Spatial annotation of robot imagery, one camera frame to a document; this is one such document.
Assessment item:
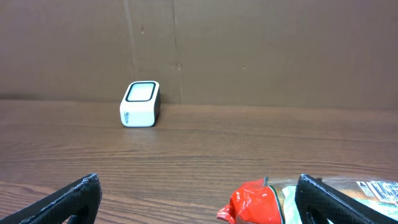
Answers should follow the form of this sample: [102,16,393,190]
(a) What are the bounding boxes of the white barcode scanner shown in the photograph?
[119,80,161,128]

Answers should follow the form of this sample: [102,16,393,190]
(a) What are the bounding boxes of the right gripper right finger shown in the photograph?
[295,174,397,224]

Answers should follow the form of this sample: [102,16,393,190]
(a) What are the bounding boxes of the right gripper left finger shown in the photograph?
[1,173,102,224]

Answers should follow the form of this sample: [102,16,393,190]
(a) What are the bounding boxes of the orange spaghetti packet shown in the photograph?
[216,176,397,223]

